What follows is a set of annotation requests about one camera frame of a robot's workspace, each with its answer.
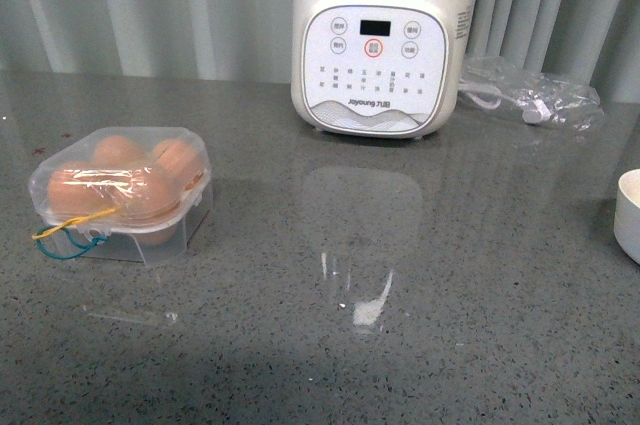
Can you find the brown egg carried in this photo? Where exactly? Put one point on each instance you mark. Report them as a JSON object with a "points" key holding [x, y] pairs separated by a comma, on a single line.
{"points": [[150, 193]]}

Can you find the brown egg back right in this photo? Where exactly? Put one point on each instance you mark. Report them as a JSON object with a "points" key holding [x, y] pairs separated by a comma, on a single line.
{"points": [[180, 160]]}

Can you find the brown egg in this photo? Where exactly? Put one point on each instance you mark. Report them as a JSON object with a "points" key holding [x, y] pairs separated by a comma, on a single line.
{"points": [[180, 160], [116, 151], [70, 197]]}

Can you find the clear plastic egg box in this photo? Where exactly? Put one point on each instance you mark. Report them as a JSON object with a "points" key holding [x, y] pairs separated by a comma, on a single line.
{"points": [[151, 241]]}

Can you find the brown egg back left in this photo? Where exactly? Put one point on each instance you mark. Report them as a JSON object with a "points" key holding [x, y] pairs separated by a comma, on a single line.
{"points": [[116, 151]]}

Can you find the brown egg front left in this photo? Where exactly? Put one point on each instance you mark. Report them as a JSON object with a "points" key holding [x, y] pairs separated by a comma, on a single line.
{"points": [[70, 197]]}

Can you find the white Joyoung soymilk maker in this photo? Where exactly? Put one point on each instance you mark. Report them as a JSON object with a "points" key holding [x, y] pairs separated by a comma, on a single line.
{"points": [[378, 68]]}

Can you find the clear plastic bag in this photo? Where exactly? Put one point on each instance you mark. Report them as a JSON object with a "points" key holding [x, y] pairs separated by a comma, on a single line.
{"points": [[499, 88]]}

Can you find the blue rubber band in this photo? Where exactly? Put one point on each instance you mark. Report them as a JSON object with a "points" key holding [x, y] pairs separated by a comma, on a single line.
{"points": [[67, 245]]}

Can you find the white bowl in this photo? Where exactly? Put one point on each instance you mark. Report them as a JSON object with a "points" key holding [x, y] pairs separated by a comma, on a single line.
{"points": [[627, 214]]}

